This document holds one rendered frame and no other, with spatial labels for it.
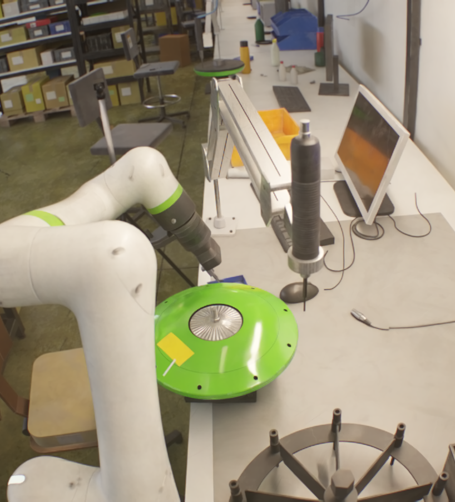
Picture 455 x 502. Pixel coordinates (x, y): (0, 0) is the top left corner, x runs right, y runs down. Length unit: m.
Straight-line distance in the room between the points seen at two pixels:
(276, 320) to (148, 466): 0.39
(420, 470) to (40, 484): 0.62
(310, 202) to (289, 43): 3.53
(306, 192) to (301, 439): 0.45
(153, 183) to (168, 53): 7.12
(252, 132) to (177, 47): 7.16
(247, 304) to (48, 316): 2.00
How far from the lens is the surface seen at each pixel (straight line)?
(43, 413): 1.51
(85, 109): 3.14
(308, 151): 0.58
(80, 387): 1.53
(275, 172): 0.74
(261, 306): 0.96
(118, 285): 0.61
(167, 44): 8.08
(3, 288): 0.68
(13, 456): 2.27
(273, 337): 0.91
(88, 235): 0.63
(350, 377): 1.06
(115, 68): 6.21
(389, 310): 1.23
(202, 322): 0.93
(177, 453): 2.05
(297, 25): 4.09
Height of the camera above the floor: 1.72
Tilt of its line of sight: 33 degrees down
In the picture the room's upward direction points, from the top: 7 degrees counter-clockwise
